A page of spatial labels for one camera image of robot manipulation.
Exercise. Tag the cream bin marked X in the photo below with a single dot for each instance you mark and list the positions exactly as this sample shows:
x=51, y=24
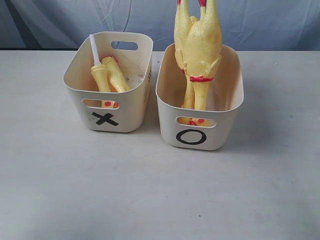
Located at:
x=113, y=111

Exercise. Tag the cream bin marked O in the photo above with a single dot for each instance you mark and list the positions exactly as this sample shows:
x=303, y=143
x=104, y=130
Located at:
x=199, y=129

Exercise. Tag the large front rubber chicken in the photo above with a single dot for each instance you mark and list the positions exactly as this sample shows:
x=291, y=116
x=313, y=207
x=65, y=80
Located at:
x=189, y=96

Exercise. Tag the severed chicken head with squeaker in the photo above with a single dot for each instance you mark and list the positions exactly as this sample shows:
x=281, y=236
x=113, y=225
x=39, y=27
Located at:
x=99, y=70

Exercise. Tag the headless rubber chicken body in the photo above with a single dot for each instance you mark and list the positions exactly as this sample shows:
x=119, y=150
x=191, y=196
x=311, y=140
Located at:
x=115, y=75

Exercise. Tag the grey backdrop curtain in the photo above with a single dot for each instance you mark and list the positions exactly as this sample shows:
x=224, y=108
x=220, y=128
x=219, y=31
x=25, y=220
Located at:
x=247, y=25

